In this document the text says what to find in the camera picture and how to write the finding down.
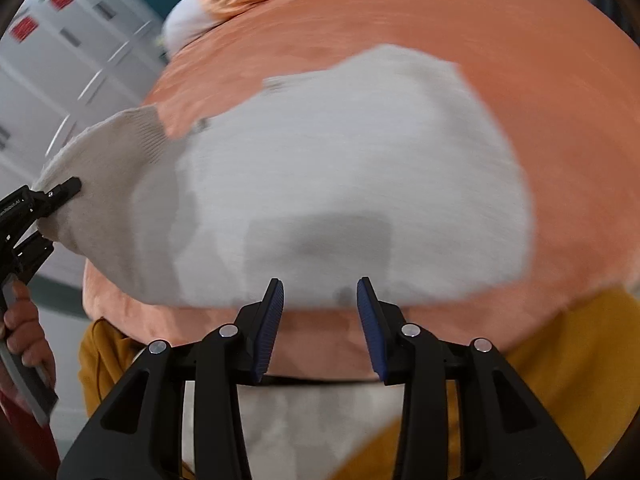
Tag yellow bed sheet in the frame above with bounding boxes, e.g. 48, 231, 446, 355
79, 287, 640, 480

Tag white wardrobe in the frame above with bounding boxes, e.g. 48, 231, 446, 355
0, 0, 168, 286

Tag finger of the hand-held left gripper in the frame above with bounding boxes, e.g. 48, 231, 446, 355
31, 176, 82, 216
12, 237, 55, 281

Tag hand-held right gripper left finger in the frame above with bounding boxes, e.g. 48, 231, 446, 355
57, 277, 285, 480

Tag person's left hand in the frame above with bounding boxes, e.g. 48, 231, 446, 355
2, 281, 57, 383

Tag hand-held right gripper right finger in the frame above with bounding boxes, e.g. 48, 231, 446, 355
356, 276, 586, 480

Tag white sweater with black hearts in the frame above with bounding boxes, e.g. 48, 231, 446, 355
37, 44, 533, 311

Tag orange fleece blanket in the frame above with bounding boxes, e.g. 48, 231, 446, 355
82, 0, 640, 386

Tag white mattress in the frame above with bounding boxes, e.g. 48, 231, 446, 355
180, 380, 416, 480

